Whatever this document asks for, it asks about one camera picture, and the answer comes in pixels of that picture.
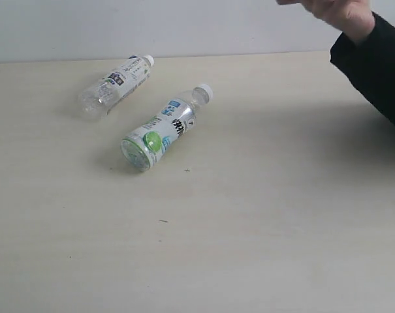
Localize lime label drink bottle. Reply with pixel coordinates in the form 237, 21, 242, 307
121, 84, 213, 171

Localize clear bottle white-blue label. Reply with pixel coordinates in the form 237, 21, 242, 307
78, 55, 155, 120

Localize black-sleeved forearm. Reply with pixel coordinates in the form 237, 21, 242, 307
330, 13, 395, 125

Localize person's open bare hand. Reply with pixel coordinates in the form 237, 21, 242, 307
276, 0, 375, 44

